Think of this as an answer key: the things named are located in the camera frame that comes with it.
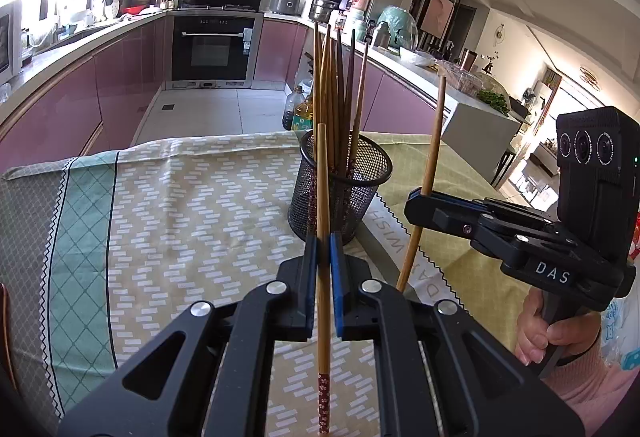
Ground green leafy vegetables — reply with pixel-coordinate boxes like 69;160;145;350
477;88;511;113

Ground brown wooden furniture edge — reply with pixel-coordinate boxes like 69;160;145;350
0;282;19;399

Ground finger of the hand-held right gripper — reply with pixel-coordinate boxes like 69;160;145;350
403;188;532;264
432;190;557;225

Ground green plastic bag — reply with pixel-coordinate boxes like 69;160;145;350
377;6;419;51

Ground framed pink wall picture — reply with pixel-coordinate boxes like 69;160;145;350
420;0;455;36

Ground yellow cooking oil bottle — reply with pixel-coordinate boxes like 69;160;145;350
292;94;316;132

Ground white microwave oven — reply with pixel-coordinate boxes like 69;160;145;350
0;0;24;79

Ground wooden chopstick floral handle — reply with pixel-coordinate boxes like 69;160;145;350
395;72;448;293
316;122;333;436

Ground black built-in oven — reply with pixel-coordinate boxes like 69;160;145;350
171;14;257;83

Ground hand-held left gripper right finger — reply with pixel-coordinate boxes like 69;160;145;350
329;231;586;437

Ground gas stove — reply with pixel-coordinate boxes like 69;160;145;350
177;3;261;13

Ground white printed garment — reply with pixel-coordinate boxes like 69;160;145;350
597;211;640;371

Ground patterned tablecloth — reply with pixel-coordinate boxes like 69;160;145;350
0;130;522;437

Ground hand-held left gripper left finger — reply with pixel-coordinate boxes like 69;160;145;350
57;232;321;437

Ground clear plastic box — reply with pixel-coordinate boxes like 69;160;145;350
437;60;484;93

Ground stainless steel pot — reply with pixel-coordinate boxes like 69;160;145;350
307;0;344;24

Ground dark liquid plastic bottle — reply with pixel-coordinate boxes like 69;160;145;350
281;86;307;131

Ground pink base cabinets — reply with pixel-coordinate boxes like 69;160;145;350
252;17;452;134
0;12;174;159

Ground person's right hand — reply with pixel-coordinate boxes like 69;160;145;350
515;289;602;366

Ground bundle of chopsticks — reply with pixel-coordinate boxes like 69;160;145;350
311;20;372;238

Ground person's right forearm pink sleeve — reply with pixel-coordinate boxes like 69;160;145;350
541;341;635;420

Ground black mesh utensil holder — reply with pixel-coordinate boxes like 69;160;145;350
288;129;394;246

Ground silver rice cooker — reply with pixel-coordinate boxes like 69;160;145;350
270;0;306;16

